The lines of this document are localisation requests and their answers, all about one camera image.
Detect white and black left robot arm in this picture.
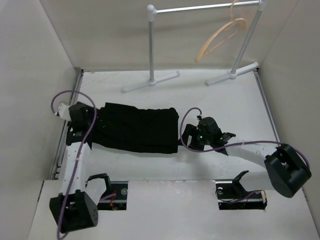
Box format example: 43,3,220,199
49,102,112,238

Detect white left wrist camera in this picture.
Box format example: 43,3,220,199
53,102,71,122

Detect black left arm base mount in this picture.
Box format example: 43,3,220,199
97,181,129,211

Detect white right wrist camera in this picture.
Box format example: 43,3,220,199
196,114,204,121

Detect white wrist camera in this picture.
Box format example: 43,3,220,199
196,114,204,121
53,102,71,122

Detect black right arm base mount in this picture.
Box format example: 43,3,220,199
215,180,268,210

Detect black trousers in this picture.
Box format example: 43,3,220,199
92,102,179,154

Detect white and silver clothes rack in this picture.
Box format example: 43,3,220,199
121,0,269,94

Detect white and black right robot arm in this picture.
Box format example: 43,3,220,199
179,115,312,198

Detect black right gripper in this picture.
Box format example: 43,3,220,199
176,124,213,152

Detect beige plastic hanger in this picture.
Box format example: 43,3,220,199
194,0,247,63

